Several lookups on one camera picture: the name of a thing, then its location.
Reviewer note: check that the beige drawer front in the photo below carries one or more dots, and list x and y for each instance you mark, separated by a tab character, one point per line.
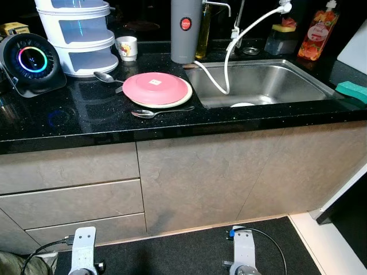
69	166
74	205
109	226

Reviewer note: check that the black floor mat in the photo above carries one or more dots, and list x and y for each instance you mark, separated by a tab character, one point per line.
172	252

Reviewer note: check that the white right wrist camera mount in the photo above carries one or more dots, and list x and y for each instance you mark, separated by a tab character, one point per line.
243	249

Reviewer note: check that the white printed mug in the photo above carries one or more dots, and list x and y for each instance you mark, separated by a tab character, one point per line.
127	48

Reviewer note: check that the grey water filter canister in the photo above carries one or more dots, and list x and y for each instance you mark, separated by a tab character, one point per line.
184	40

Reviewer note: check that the small yellow box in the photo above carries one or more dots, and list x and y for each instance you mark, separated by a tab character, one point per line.
14	28

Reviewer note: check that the white round dish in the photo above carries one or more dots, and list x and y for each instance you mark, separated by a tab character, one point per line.
242	105

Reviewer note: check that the white tiered storage container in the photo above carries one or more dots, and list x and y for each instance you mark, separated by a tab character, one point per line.
80	34

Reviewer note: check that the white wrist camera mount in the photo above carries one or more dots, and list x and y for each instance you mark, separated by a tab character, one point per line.
84	246
243	249

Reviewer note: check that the stainless steel sink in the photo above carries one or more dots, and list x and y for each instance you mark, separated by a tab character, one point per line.
269	80

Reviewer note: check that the olive green fabric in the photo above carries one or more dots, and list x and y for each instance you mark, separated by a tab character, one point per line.
14	263

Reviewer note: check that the small chrome filter tap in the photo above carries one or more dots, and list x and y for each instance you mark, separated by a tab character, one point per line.
221	4

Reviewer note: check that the white edged side panel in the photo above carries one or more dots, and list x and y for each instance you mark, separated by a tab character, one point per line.
344	192

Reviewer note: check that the peach dish soap pump bottle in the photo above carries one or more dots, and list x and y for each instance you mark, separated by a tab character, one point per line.
316	34

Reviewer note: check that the olive oil glass bottle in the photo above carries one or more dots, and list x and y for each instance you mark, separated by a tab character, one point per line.
202	40

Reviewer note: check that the yellow sponge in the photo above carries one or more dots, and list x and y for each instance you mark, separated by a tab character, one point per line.
284	28

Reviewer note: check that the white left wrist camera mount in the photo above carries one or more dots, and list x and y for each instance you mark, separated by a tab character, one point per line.
84	246

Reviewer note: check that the dark clear sponge holder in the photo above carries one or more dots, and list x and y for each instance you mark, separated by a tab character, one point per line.
281	43

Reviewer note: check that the red scouring pad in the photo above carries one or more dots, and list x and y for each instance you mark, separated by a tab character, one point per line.
289	22

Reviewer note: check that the silver metal spoon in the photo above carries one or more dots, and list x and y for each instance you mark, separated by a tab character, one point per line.
103	76
143	113

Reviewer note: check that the white board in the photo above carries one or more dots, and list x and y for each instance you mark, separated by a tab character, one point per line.
355	48

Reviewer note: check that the chrome gooseneck kitchen faucet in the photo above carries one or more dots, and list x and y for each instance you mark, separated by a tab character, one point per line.
241	14

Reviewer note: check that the green sponge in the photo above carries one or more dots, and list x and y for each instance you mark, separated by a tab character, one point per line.
352	90

